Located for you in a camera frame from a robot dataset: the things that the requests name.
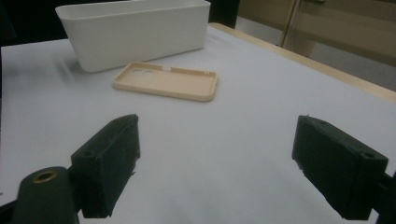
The beige phone case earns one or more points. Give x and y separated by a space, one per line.
174 85

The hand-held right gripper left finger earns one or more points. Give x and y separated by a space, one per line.
106 161

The white table sheet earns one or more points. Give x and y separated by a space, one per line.
218 155

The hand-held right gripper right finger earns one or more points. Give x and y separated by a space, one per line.
339 168

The white plastic storage bin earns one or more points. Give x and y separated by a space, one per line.
134 40

